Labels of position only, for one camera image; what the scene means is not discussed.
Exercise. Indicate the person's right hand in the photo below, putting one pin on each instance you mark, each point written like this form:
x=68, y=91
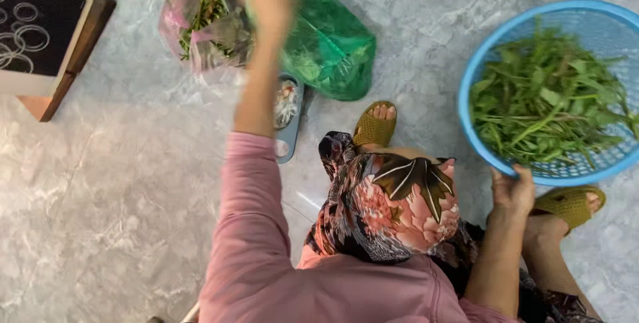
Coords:
x=511, y=195

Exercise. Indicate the blue plastic mesh basket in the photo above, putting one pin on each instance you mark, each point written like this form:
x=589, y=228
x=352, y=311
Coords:
x=589, y=18

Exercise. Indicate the clear pink bag of scraps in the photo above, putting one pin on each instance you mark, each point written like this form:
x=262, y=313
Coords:
x=209, y=28

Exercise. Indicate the green plastic bag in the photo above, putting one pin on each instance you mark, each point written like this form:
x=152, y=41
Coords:
x=329, y=43

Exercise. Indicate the pile of vegetable trimmings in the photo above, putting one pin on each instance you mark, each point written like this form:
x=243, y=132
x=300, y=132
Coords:
x=285, y=103

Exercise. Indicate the grey-blue plastic cutting board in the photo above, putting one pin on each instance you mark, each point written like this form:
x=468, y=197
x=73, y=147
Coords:
x=289, y=138

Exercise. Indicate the person's left foot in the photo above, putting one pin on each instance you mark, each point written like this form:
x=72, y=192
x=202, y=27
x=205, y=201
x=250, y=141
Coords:
x=383, y=111

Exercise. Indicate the person's foot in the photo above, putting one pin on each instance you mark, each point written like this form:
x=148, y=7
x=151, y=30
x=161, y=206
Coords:
x=383, y=111
x=544, y=233

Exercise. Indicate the olive rubber slipper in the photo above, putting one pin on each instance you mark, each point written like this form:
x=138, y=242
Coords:
x=569, y=205
x=372, y=130

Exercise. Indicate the wooden cabinet with dark panel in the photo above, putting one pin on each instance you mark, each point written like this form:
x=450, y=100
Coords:
x=40, y=28

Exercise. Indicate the person's floral patterned trousers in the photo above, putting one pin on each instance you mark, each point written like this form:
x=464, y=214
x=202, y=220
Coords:
x=389, y=203

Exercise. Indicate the person's pink long-sleeved shirt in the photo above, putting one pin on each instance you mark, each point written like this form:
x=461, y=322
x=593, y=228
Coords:
x=249, y=263

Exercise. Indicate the heap of green leafy vegetables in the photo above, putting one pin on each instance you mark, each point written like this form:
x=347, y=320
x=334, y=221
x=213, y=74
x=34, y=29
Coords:
x=549, y=98

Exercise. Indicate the person's right foot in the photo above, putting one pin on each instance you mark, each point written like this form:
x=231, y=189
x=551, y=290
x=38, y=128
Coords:
x=544, y=233

